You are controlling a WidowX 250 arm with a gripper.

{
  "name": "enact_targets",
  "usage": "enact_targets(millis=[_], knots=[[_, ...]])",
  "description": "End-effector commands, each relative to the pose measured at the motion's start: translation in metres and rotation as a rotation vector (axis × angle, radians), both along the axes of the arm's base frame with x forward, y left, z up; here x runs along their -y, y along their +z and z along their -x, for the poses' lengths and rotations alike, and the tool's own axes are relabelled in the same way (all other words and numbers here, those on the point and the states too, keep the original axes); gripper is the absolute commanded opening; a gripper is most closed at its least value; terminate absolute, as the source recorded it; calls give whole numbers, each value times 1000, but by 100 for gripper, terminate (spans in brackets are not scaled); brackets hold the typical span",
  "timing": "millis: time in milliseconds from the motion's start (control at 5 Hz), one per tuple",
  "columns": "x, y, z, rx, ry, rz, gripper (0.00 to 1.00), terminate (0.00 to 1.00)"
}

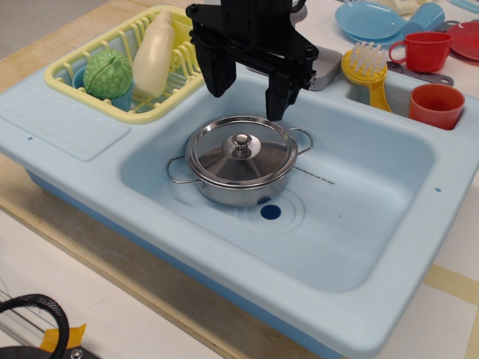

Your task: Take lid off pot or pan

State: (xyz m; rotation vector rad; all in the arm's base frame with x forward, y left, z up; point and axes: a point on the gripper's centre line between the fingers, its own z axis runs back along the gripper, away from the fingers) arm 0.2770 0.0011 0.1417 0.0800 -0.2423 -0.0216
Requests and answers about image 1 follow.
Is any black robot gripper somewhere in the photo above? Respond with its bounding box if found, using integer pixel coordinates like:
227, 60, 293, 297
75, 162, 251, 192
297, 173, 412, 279
186, 1, 319, 121

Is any steel pot lid with knob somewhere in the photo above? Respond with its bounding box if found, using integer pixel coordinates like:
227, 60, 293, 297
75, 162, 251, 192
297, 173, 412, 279
186, 116, 298, 188

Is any small steel pot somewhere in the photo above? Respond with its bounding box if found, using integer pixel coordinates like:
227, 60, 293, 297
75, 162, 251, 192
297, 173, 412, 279
166, 127, 314, 207

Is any yellow dish drying rack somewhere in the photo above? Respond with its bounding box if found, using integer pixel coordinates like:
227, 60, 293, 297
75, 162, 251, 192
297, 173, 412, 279
43, 5, 204, 124

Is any grey toy faucet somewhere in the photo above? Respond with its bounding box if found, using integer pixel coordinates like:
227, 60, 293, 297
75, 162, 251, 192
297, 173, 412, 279
247, 5, 343, 91

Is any cream plastic bottle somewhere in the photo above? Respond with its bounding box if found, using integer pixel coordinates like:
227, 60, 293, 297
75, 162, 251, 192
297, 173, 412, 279
132, 8, 175, 98

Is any yellow dish brush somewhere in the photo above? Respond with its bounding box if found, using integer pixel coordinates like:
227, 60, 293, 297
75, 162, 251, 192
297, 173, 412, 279
341, 41, 391, 112

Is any blue cup in rack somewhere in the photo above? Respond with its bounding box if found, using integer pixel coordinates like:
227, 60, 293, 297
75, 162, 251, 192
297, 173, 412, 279
72, 67, 133, 111

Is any light blue plastic plate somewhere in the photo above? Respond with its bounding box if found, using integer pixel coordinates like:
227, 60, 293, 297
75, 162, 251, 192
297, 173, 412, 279
335, 1, 406, 40

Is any green toy cabbage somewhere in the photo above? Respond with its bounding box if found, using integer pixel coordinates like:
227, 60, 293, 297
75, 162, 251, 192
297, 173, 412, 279
83, 49, 133, 100

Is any red plastic mug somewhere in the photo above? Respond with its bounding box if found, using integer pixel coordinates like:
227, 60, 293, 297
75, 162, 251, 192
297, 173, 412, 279
389, 31, 452, 73

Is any grey toy utensil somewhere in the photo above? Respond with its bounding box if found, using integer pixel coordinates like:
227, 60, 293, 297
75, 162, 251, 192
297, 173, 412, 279
387, 61, 454, 87

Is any orange plastic cup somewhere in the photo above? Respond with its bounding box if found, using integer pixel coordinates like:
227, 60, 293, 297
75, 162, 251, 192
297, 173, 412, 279
408, 84, 466, 130

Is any light blue plastic cup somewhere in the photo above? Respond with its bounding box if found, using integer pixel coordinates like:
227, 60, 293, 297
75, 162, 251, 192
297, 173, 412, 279
402, 2, 445, 37

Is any red plastic plate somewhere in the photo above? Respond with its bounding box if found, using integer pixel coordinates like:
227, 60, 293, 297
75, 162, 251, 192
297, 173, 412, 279
446, 22, 479, 61

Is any yellow tape piece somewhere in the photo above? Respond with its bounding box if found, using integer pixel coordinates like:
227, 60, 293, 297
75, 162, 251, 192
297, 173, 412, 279
39, 324, 86, 353

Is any black braided cable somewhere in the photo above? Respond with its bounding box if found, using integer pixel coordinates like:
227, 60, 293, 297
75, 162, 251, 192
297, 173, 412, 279
0, 293, 70, 355

